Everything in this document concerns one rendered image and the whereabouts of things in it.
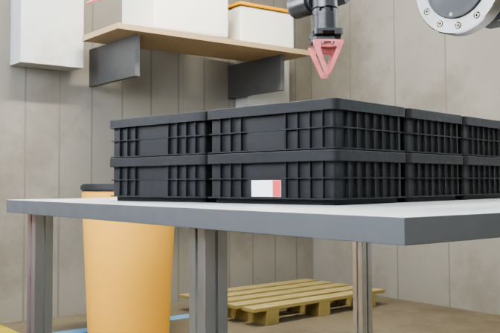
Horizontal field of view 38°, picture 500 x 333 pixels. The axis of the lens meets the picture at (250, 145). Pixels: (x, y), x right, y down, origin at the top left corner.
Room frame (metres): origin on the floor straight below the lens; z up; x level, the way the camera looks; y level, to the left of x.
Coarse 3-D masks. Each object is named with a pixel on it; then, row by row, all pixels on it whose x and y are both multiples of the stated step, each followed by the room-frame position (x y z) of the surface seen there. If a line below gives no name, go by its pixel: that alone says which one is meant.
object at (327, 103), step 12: (240, 108) 1.71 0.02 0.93; (252, 108) 1.69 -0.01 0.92; (264, 108) 1.66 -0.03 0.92; (276, 108) 1.64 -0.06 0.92; (288, 108) 1.62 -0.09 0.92; (300, 108) 1.59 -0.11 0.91; (312, 108) 1.57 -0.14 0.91; (324, 108) 1.55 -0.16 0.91; (336, 108) 1.54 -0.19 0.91; (348, 108) 1.57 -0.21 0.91; (360, 108) 1.60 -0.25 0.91; (372, 108) 1.64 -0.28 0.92; (384, 108) 1.67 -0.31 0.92; (396, 108) 1.71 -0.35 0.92
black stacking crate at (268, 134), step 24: (216, 120) 1.79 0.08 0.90; (240, 120) 1.72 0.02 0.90; (264, 120) 1.68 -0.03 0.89; (288, 120) 1.63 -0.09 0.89; (312, 120) 1.58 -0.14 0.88; (336, 120) 1.55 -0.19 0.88; (360, 120) 1.62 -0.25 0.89; (384, 120) 1.69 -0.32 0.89; (216, 144) 1.79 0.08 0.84; (240, 144) 1.72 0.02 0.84; (264, 144) 1.67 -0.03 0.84; (288, 144) 1.63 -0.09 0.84; (312, 144) 1.58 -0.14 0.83; (336, 144) 1.55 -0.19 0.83; (360, 144) 1.62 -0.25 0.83; (384, 144) 1.69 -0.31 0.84
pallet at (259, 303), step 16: (240, 288) 4.51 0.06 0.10; (256, 288) 4.55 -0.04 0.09; (272, 288) 4.51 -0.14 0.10; (288, 288) 4.53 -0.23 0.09; (304, 288) 4.50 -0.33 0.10; (320, 288) 4.51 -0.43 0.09; (336, 288) 4.49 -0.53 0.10; (352, 288) 4.49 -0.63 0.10; (240, 304) 3.94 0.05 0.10; (256, 304) 3.98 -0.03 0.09; (272, 304) 3.93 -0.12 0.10; (288, 304) 3.94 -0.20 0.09; (304, 304) 4.02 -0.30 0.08; (320, 304) 4.10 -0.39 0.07; (352, 304) 4.43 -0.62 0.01; (256, 320) 3.90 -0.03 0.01; (272, 320) 3.86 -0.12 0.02
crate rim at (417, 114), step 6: (408, 108) 1.76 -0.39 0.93; (408, 114) 1.76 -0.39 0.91; (414, 114) 1.77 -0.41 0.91; (420, 114) 1.80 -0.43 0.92; (426, 114) 1.82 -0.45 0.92; (432, 114) 1.84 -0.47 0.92; (438, 114) 1.86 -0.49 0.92; (444, 114) 1.89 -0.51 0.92; (450, 114) 1.91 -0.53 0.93; (456, 114) 1.94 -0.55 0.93; (438, 120) 1.86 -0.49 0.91; (444, 120) 1.89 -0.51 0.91; (450, 120) 1.91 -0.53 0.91; (456, 120) 1.94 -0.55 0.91
